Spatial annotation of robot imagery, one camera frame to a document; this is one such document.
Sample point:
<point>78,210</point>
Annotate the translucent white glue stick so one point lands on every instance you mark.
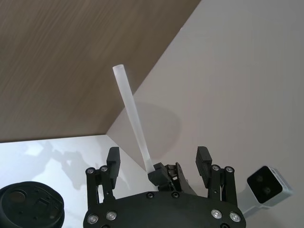
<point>129,111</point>

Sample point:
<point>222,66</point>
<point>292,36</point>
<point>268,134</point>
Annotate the black round plastic housing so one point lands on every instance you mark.
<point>28,206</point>

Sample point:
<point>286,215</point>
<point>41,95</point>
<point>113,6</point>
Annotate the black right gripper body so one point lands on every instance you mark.
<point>161,211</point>

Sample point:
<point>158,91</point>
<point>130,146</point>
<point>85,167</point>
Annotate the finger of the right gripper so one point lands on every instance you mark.
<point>203,166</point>
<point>114,166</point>

